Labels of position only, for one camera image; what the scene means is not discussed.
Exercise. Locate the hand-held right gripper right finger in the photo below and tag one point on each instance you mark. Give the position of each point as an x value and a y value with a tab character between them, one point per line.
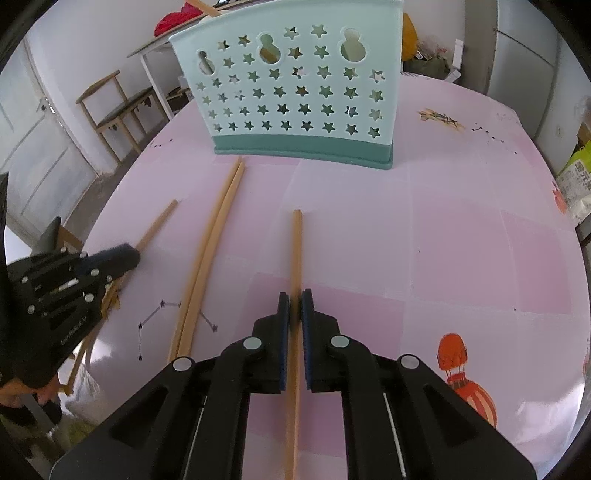
306	364

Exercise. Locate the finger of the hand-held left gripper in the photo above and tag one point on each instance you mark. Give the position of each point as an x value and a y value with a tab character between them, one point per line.
117	261

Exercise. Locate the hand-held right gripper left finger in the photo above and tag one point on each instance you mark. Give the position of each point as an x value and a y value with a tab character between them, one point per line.
285	350

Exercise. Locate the green star-cutout utensil holder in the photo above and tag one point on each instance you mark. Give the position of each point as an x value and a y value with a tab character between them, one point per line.
295	147

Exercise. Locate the person's left hand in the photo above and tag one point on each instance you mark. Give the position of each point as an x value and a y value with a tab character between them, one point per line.
41	392

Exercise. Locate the white door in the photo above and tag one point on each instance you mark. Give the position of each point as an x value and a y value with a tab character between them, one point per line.
37	152

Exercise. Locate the wooden chair with dark seat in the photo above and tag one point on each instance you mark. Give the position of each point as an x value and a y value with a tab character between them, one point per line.
124	108

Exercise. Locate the white side table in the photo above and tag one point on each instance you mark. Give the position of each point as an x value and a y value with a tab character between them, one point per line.
147	48

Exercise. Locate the red plastic bag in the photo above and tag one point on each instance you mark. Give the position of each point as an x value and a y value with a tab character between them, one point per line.
175	21

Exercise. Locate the green sack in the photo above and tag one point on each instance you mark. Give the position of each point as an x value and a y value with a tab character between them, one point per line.
429	68

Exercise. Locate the white and green rice bag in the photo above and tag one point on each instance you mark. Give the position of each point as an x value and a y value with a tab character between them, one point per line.
577	184

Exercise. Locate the yellow plastic bag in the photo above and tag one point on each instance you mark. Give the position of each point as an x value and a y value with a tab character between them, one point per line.
410	39

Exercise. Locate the tall white box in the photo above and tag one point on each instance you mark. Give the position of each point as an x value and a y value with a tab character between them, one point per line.
457	53

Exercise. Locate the silver refrigerator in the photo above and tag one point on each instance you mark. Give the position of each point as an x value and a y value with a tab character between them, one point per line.
521	60

